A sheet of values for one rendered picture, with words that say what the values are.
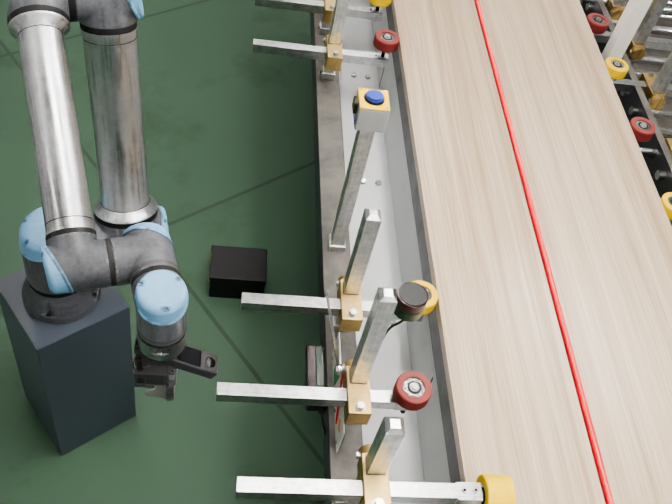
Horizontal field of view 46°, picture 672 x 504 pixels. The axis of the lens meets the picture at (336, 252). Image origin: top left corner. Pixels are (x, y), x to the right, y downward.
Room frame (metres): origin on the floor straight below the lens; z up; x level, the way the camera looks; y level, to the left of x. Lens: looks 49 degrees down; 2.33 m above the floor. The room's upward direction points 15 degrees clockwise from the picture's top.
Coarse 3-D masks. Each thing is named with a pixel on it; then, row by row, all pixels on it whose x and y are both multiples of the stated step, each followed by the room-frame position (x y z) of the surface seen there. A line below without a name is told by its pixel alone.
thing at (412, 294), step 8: (400, 288) 0.94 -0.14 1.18; (408, 288) 0.95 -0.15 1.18; (416, 288) 0.95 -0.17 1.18; (400, 296) 0.92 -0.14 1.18; (408, 296) 0.93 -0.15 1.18; (416, 296) 0.93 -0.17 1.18; (424, 296) 0.94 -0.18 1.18; (408, 304) 0.91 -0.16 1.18; (416, 304) 0.91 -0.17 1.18; (400, 320) 0.94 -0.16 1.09
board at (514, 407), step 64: (448, 0) 2.44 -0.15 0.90; (512, 0) 2.55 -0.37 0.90; (576, 0) 2.66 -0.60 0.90; (448, 64) 2.08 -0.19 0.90; (512, 64) 2.17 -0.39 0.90; (576, 64) 2.26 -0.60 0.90; (448, 128) 1.78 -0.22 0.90; (576, 128) 1.93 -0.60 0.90; (448, 192) 1.53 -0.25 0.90; (512, 192) 1.59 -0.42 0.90; (576, 192) 1.66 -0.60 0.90; (640, 192) 1.72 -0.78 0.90; (448, 256) 1.30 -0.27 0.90; (512, 256) 1.36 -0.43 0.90; (576, 256) 1.42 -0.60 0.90; (640, 256) 1.48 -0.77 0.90; (448, 320) 1.11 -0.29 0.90; (512, 320) 1.16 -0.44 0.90; (576, 320) 1.21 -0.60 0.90; (640, 320) 1.26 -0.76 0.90; (448, 384) 0.95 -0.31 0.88; (512, 384) 0.99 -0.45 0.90; (640, 384) 1.07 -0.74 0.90; (512, 448) 0.83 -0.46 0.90; (576, 448) 0.87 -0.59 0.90; (640, 448) 0.91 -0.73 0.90
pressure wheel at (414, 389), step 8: (400, 376) 0.93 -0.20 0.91; (408, 376) 0.93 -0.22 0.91; (416, 376) 0.94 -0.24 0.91; (424, 376) 0.94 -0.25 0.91; (400, 384) 0.91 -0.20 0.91; (408, 384) 0.92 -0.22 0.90; (416, 384) 0.92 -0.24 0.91; (424, 384) 0.92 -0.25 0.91; (400, 392) 0.89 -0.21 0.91; (408, 392) 0.90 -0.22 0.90; (416, 392) 0.90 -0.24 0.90; (424, 392) 0.90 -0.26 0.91; (400, 400) 0.88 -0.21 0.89; (408, 400) 0.87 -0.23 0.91; (416, 400) 0.88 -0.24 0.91; (424, 400) 0.88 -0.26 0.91; (408, 408) 0.87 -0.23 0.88; (416, 408) 0.87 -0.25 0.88
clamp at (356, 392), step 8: (352, 360) 0.96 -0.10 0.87; (344, 376) 0.93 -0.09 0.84; (344, 384) 0.91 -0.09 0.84; (352, 384) 0.90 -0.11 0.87; (360, 384) 0.91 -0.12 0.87; (368, 384) 0.91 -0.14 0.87; (352, 392) 0.88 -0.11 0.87; (360, 392) 0.89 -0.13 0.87; (368, 392) 0.89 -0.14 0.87; (352, 400) 0.86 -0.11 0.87; (360, 400) 0.87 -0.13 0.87; (368, 400) 0.87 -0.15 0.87; (344, 408) 0.86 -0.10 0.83; (352, 408) 0.84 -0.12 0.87; (368, 408) 0.85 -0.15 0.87; (352, 416) 0.83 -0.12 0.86; (360, 416) 0.84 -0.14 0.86; (368, 416) 0.84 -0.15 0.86
